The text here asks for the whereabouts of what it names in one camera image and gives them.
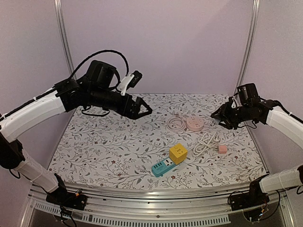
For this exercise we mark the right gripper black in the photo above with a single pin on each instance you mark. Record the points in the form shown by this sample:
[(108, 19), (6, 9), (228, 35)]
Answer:
[(229, 115)]

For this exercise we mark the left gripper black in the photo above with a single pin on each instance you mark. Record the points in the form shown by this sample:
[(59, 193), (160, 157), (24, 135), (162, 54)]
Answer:
[(133, 113)]

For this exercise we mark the blue charger cube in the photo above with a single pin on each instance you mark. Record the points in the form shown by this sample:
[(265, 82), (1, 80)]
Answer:
[(216, 120)]

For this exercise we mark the yellow cube socket adapter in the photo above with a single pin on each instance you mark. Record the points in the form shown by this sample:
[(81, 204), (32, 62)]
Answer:
[(178, 153)]

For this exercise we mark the teal power strip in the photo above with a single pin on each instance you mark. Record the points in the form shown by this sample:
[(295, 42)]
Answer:
[(164, 166)]

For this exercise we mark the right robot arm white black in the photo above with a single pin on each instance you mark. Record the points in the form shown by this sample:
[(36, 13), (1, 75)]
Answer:
[(268, 112)]

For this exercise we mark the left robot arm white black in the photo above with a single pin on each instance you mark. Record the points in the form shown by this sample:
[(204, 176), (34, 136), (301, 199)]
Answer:
[(92, 89)]

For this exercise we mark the pink round power strip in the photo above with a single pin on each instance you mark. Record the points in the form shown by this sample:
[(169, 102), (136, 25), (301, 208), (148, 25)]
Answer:
[(195, 123)]

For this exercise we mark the pink charger cube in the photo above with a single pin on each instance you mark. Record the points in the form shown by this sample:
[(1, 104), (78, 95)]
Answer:
[(222, 149)]

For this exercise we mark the floral table mat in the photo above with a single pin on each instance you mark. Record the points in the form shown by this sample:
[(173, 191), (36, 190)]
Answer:
[(117, 152)]

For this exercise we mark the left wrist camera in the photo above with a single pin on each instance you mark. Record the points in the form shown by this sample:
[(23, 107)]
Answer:
[(129, 81)]

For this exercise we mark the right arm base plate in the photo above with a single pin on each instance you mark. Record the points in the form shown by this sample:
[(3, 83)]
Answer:
[(238, 200)]

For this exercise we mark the aluminium front rail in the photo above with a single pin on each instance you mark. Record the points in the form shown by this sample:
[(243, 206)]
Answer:
[(200, 207)]

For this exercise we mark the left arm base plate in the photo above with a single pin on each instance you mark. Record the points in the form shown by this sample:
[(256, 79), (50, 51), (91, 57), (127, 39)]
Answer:
[(74, 200)]

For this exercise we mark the right aluminium corner post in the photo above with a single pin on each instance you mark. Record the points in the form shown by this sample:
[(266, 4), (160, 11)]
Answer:
[(249, 42)]

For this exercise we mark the aluminium corner post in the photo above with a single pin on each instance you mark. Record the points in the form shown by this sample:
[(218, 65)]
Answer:
[(63, 34), (249, 42)]

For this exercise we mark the left aluminium corner post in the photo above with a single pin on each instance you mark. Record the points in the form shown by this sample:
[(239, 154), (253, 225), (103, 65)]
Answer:
[(63, 34)]

